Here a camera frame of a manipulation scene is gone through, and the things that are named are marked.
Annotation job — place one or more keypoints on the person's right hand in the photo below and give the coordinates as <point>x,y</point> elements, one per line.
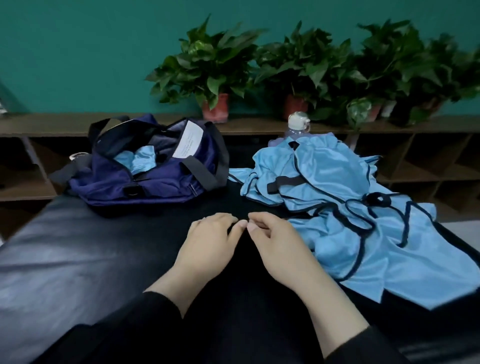
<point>281,251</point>

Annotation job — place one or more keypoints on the person's left hand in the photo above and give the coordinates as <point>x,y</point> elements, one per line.
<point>206,247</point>

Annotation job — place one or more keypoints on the navy blue bag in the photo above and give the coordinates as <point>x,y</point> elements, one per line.
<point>112,191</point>

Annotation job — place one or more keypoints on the clear bottle silver cap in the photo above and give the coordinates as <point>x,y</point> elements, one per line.
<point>298,121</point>

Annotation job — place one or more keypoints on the person's right forearm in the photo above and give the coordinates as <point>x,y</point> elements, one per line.
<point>345,330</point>

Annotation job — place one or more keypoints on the person's left forearm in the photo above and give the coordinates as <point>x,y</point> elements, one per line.
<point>135,322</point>

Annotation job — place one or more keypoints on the black leather bench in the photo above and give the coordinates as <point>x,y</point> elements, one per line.
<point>75,262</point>

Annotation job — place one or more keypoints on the wooden shelf cabinet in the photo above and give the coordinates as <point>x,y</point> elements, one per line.
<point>412,172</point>

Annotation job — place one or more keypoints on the small white-lidded jar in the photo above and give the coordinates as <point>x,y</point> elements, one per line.
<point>77,156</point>

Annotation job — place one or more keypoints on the green plant in white pot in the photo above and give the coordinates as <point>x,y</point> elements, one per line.
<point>390,60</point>

